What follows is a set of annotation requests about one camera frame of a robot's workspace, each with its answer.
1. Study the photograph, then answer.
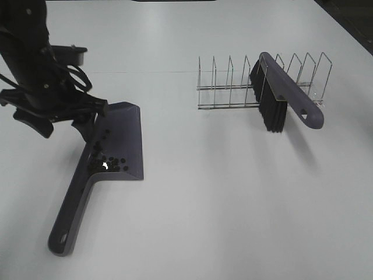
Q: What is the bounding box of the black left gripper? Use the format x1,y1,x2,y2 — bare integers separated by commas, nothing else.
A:
1,44,108,142

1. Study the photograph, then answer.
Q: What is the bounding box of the pile of coffee beans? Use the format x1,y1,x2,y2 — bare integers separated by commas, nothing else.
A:
87,129,129,175

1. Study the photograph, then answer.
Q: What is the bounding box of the purple plastic dustpan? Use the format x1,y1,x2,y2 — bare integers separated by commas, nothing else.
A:
48,101,144,257

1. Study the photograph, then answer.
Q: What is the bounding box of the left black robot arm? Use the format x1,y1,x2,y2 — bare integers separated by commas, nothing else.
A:
1,1,108,142

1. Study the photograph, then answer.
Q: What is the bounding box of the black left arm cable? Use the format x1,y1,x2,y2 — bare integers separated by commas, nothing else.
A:
58,64,93,92

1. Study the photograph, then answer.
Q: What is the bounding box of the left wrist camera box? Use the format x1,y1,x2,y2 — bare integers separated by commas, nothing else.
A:
51,45,88,66

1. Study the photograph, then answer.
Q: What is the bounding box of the chrome wire dish rack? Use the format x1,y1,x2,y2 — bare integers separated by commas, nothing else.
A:
196,52,333,110

